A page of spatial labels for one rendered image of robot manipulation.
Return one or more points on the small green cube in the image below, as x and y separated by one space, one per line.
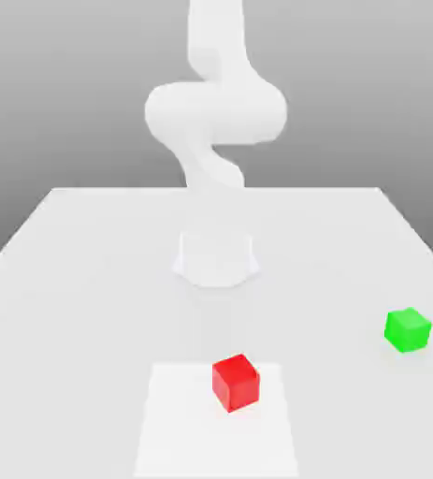
407 330

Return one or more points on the small red cube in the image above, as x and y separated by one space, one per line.
236 383

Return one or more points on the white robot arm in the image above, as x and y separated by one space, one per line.
216 112

